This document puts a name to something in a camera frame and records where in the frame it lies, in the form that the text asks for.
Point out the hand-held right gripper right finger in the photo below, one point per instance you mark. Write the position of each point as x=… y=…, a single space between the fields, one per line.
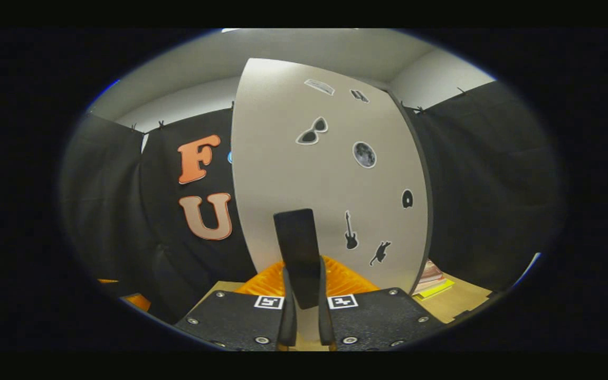
x=383 y=322

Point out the yellow book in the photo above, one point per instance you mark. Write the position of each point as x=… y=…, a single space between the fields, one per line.
x=435 y=291

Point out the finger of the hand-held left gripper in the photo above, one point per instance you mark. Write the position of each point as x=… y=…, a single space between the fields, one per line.
x=107 y=282
x=138 y=302

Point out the white cabinet door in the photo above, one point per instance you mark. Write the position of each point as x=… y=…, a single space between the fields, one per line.
x=283 y=158

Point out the brown cover book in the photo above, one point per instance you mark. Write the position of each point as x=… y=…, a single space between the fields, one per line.
x=430 y=272

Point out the grey cabinet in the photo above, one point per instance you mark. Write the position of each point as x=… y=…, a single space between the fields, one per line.
x=430 y=221

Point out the black backdrop cloth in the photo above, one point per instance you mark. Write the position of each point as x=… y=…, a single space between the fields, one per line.
x=494 y=184

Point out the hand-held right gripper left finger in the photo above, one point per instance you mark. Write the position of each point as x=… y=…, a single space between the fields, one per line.
x=230 y=322

